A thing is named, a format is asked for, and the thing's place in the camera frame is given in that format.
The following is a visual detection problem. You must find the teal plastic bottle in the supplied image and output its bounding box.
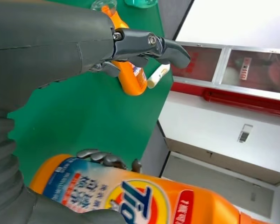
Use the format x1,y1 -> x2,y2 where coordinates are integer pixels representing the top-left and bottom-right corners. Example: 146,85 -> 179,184
124,0 -> 158,9

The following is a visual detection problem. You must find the white wall outlet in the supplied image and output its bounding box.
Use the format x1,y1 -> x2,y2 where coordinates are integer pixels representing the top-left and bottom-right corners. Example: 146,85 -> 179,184
237,123 -> 253,143

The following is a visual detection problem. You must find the green mat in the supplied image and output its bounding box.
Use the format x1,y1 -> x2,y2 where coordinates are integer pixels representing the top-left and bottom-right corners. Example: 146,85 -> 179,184
8,0 -> 173,186

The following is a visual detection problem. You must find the white plastic bottle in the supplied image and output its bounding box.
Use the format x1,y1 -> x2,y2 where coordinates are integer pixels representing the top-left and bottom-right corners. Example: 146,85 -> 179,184
148,64 -> 170,89

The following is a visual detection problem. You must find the red and white cabinet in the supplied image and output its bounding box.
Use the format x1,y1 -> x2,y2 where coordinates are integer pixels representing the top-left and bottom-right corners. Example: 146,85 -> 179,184
170,42 -> 280,118

